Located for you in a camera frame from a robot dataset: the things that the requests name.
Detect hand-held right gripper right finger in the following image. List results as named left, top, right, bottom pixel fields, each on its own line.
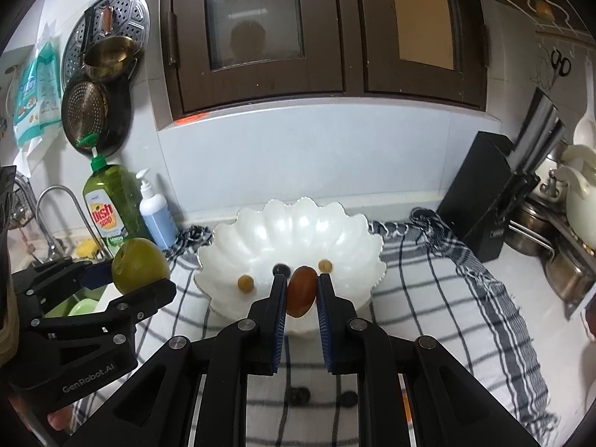
left=317, top=274, right=576, bottom=447

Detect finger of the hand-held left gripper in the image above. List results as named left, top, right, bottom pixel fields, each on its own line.
left=12, top=257, right=115, bottom=316
left=29, top=278, right=178, bottom=342

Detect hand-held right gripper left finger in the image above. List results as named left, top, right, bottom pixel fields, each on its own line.
left=60, top=274, right=289, bottom=447

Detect green apple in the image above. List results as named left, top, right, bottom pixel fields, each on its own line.
left=111, top=237, right=171, bottom=296

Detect red oval jujube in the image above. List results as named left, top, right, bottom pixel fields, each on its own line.
left=286, top=265, right=320, bottom=318

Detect white scalloped bowl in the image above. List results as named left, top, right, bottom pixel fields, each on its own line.
left=193, top=197, right=387, bottom=336

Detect person's left hand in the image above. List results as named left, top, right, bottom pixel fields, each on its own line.
left=47, top=403, right=75, bottom=432

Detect green plastic basin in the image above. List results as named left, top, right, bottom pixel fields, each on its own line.
left=44, top=289, right=112, bottom=317

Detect green dish soap bottle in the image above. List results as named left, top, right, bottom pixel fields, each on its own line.
left=74, top=133, right=150, bottom=259

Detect blue pump bottle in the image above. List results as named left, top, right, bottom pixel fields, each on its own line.
left=135, top=168, right=180, bottom=250

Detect thin chrome faucet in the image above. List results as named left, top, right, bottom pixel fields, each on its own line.
left=35, top=185, right=77, bottom=261

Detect black white checked cloth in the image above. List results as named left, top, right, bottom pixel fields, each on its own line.
left=70, top=209, right=559, bottom=447

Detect perforated strainer pan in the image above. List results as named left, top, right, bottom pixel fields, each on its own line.
left=60, top=79, right=133, bottom=156

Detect paper towel bag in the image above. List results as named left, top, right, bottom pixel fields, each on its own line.
left=13, top=39, right=63, bottom=168

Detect black knife block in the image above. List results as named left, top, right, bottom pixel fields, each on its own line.
left=435, top=131, right=541, bottom=264

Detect brass ladle pot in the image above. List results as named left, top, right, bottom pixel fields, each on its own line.
left=83, top=2, right=143, bottom=79

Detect stainless steel pot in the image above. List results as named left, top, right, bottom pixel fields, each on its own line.
left=542, top=237, right=596, bottom=308
left=503, top=196, right=559, bottom=257

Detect brown glass cabinet door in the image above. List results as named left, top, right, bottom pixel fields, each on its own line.
left=347, top=0, right=488, bottom=111
left=161, top=0, right=349, bottom=113

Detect steel steamer plate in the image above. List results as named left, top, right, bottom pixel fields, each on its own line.
left=61, top=0, right=150, bottom=98

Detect cream ceramic teapot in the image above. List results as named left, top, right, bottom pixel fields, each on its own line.
left=554, top=144, right=596, bottom=238

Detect white plastic spoon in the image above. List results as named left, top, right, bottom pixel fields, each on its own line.
left=573, top=102, right=596, bottom=147

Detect black scissors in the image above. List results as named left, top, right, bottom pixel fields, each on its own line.
left=549, top=49, right=573, bottom=77

